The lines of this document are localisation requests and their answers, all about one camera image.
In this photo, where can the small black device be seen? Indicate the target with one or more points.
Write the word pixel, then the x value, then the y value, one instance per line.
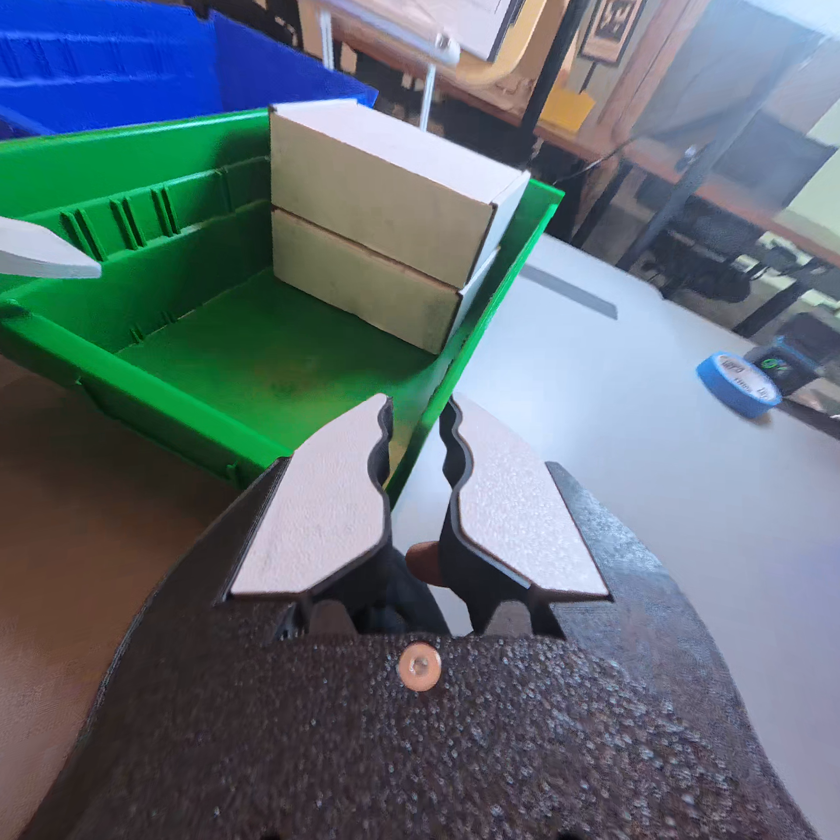
pixel 784 364

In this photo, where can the white cardboard box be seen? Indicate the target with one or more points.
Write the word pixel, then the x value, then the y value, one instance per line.
pixel 354 289
pixel 380 170

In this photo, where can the grey tape strip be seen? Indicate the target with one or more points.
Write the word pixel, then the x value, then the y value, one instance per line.
pixel 571 292

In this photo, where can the green plastic bin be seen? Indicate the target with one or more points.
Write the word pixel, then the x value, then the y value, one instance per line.
pixel 262 367

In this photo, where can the person's right hand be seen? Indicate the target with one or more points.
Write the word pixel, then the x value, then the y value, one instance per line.
pixel 423 563

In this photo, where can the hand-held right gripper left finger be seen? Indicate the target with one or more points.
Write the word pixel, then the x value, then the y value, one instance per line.
pixel 315 512

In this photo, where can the blue tape roll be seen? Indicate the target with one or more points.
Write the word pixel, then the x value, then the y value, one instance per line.
pixel 735 387

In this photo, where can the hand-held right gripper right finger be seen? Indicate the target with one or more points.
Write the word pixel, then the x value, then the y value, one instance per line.
pixel 525 518

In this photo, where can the black office chair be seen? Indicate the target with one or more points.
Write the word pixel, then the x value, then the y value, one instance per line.
pixel 702 262

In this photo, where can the blue plastic bin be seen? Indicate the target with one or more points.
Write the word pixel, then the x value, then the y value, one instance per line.
pixel 131 59

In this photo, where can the instruction sheet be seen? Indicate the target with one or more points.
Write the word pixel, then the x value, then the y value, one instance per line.
pixel 446 19

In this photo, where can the printed marker sign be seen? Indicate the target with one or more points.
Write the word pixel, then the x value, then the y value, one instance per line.
pixel 613 26

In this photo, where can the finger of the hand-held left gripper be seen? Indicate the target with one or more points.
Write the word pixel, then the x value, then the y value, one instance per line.
pixel 39 253

